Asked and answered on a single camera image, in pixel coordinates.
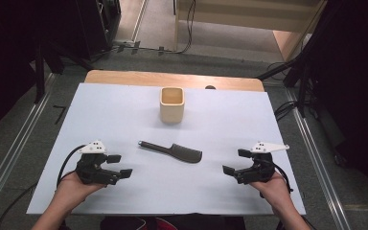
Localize hand-held gripper cable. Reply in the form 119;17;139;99
264;157;294;195
56;144;87;188

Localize black equipment cabinet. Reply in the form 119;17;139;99
76;0;123;60

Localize beige wooden furniture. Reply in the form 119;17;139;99
173;0;329;62

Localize right hand-held gripper cable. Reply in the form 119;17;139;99
264;157;294;195

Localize metal floor rail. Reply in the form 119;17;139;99
284;87;353;230
0;73;59;222

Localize left hand-held gripper cable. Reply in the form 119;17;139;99
56;144;87;188

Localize hanging black cable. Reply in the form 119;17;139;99
172;0;196;55

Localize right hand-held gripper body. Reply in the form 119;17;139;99
235;141;290;186

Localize person's right hand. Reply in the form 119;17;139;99
248;171;294;213

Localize coiled black floor cables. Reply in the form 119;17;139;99
272;100;301;123

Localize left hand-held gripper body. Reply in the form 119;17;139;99
75;139;123;186

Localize black metal stand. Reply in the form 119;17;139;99
32;39;94;104
257;0;334;119

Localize black floor cable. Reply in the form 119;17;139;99
0;181;38;230

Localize white table cover sheet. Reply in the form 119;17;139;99
26;82;307;216

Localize person's dark clothing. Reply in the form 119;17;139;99
100;215;247;230

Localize square wooden cup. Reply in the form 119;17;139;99
158;86;186;125

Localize dark handled comb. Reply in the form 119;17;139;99
137;140;203;164

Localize person's left hand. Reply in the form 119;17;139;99
54;171;107;209

